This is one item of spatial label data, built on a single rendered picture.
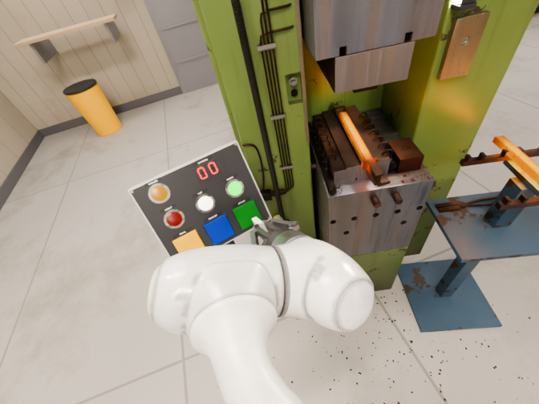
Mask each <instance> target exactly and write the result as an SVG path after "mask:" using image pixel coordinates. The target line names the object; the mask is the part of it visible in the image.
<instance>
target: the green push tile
mask: <svg viewBox="0 0 539 404"><path fill-rule="evenodd" d="M232 211H233V214H234V215H235V217H236V219H237V222H238V224H239V225H240V227H241V229H242V230H244V229H246V228H248V227H249V226H251V225H253V224H254V223H253V221H252V218H254V217H255V216H256V217H257V218H258V219H259V220H262V217H261V214H260V212H259V211H258V209H257V205H256V204H255V202H254V200H250V201H248V202H246V203H244V204H242V205H240V206H238V207H237V208H235V209H233V210H232Z"/></svg>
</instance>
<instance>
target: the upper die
mask: <svg viewBox="0 0 539 404"><path fill-rule="evenodd" d="M414 45H415V40H413V41H410V40H408V39H406V38H405V39H404V42H402V43H399V44H395V45H390V46H384V47H380V48H376V49H372V50H365V51H361V52H357V53H354V54H349V55H346V54H345V53H344V52H343V51H342V49H341V48H340V47H339V56H338V57H334V58H331V59H323V60H320V61H316V62H317V64H318V65H319V67H320V69H321V71H322V73H323V74H324V76H325V77H326V80H327V81H328V83H329V84H330V86H331V88H332V90H333V92H334V93H335V94H337V93H341V92H345V91H353V90H357V89H361V88H365V87H373V86H377V85H381V84H385V83H392V82H396V81H400V80H405V79H407V77H408V73H409V69H410V65H411V57H412V54H413V50H414Z"/></svg>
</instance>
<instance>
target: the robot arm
mask: <svg viewBox="0 0 539 404"><path fill-rule="evenodd" d="M252 221H253V223H254V226H253V229H254V230H252V231H250V239H251V244H225V245H216V246H209V247H202V248H195V249H191V250H188V251H185V252H180V253H178V254H176V255H174V256H172V257H169V258H168V259H166V260H165V261H164V262H163V264H161V265H160V266H159V267H157V268H156V270H155V272H154V273H153V274H152V279H151V281H150V285H149V289H148V301H147V310H148V315H149V317H150V318H151V319H152V320H153V322H154V324H155V325H156V326H158V327H160V328H161V329H163V330H165V331H167V332H169V333H171V334H175V335H185V334H187V336H188V338H189V339H190V341H191V344H192V347H193V348H194V349H195V350H196V351H197V352H198V353H200V354H203V355H205V356H208V357H209V359H210V361H211V363H212V366H213V371H214V373H215V376H216V380H217V384H218V386H219V389H220V391H221V395H222V397H223V399H224V402H225V404H306V403H305V402H304V401H303V400H301V399H300V397H299V396H297V395H296V393H295V392H293V391H292V389H291V388H290V387H289V386H288V385H287V384H286V382H285V381H284V380H283V378H282V377H281V375H280V374H279V372H278V370H277V369H276V367H275V365H274V362H273V360H272V358H271V356H270V350H269V343H268V340H269V335H270V334H271V333H272V332H273V331H274V328H275V326H276V324H277V319H278V317H296V318H301V319H304V320H307V321H315V322H316V323H317V324H319V325H321V326H323V327H326V328H328V329H332V330H335V331H339V332H343V333H348V332H351V331H354V330H356V329H357V328H359V327H360V326H361V325H362V324H363V323H364V322H365V321H366V320H367V319H368V317H369V315H370V314H371V311H372V308H373V304H374V297H375V295H374V285H373V282H372V281H371V279H370V278H369V276H368V275H367V274H366V273H365V271H364V270H363V269H362V268H361V267H360V266H359V265H358V264H357V263H356V262H355V261H354V260H353V259H352V258H351V257H349V256H348V255H346V254H345V253H344V252H343V251H341V250H340V249H338V248H335V247H334V246H333V245H331V244H328V243H326V242H324V241H322V240H315V239H313V238H312V237H309V236H307V235H306V234H304V233H303V232H300V231H301V229H300V228H299V225H298V222H297V221H286V220H279V219H272V220H271V221H270V222H269V221H266V220H263V221H261V220H259V219H258V218H257V217H256V216H255V217H254V218H252ZM258 236H259V237H260V238H262V239H263V242H262V244H261V245H259V241H258V238H257V237H258Z"/></svg>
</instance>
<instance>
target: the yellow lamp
mask: <svg viewBox="0 0 539 404"><path fill-rule="evenodd" d="M151 196H152V198H153V199H154V200H156V201H162V200H165V199H166V198H167V196H168V191H167V189H166V188H165V187H163V186H155V187H154V188H153V189H152V190H151Z"/></svg>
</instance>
